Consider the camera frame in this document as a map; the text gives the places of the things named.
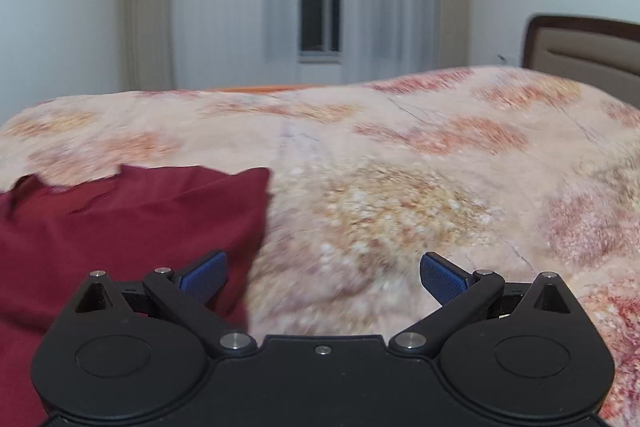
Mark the floral beige bed blanket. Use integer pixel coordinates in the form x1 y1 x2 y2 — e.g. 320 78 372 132
1 67 639 426

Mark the brown padded headboard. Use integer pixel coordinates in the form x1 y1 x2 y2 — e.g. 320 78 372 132
521 14 640 107

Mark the beige drape curtain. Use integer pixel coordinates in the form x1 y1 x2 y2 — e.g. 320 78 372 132
121 0 177 93

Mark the dark red shirt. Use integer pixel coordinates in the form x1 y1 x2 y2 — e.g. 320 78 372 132
1 166 270 426

